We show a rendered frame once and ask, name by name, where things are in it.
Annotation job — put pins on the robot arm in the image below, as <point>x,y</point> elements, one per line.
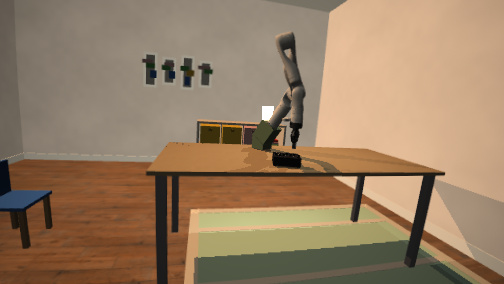
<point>283,42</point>

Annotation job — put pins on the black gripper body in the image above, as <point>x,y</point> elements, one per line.
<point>296,127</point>

